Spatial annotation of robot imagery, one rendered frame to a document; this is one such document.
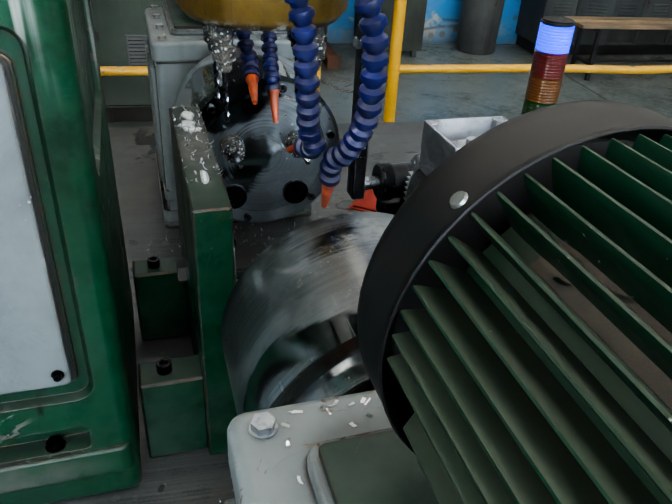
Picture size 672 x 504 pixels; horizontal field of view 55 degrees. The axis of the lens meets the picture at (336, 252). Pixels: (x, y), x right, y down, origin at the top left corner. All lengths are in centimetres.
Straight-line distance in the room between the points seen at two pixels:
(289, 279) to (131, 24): 350
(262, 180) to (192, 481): 47
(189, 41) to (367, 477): 94
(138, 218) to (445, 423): 118
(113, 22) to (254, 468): 370
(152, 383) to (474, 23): 544
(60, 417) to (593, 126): 61
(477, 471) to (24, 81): 46
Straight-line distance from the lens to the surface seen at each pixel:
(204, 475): 84
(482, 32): 602
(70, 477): 80
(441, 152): 85
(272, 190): 104
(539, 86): 126
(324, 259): 53
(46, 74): 56
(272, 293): 54
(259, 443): 38
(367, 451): 36
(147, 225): 133
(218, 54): 69
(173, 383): 78
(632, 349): 20
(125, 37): 400
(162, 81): 119
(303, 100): 59
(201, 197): 66
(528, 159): 24
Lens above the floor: 144
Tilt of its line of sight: 32 degrees down
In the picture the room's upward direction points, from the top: 3 degrees clockwise
